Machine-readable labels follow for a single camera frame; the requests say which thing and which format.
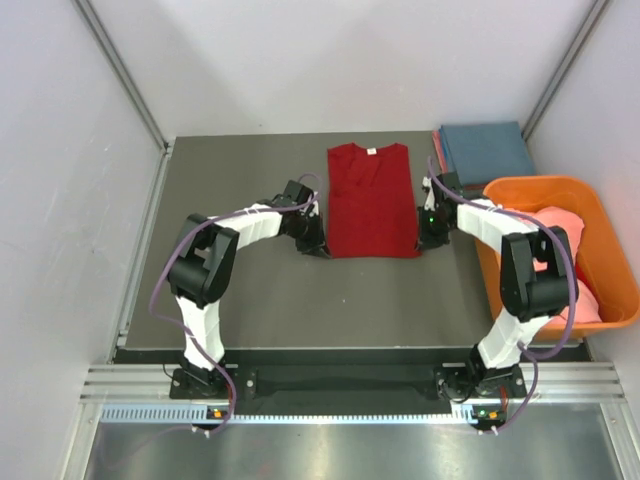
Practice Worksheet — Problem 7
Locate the crumpled pink t shirt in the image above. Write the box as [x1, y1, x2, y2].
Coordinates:
[527, 206, 602, 327]

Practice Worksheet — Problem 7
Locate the folded blue t shirt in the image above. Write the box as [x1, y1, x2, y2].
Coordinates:
[439, 121, 536, 186]

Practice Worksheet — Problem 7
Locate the folded pink t shirt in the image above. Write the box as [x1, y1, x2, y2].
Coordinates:
[432, 130, 486, 193]

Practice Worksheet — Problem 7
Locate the right aluminium frame post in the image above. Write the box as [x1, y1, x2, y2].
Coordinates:
[521, 0, 612, 142]

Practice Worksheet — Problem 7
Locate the aluminium frame post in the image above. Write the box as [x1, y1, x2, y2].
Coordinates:
[521, 0, 612, 142]
[71, 0, 169, 152]

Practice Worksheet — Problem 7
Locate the grey slotted cable duct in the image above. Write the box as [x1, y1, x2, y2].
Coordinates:
[99, 402, 506, 426]

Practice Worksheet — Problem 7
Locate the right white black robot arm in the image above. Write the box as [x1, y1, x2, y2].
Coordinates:
[418, 172, 578, 396]

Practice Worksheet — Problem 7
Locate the orange plastic bin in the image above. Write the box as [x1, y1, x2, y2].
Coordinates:
[483, 176, 639, 339]

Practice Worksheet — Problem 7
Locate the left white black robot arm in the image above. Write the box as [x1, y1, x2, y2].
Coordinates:
[166, 180, 330, 399]

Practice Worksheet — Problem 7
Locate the red t shirt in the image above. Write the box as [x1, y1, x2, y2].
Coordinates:
[327, 143, 420, 259]

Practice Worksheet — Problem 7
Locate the left aluminium frame post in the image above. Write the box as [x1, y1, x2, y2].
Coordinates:
[71, 0, 169, 152]

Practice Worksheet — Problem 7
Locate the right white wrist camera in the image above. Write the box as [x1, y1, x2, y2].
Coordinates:
[422, 176, 435, 211]

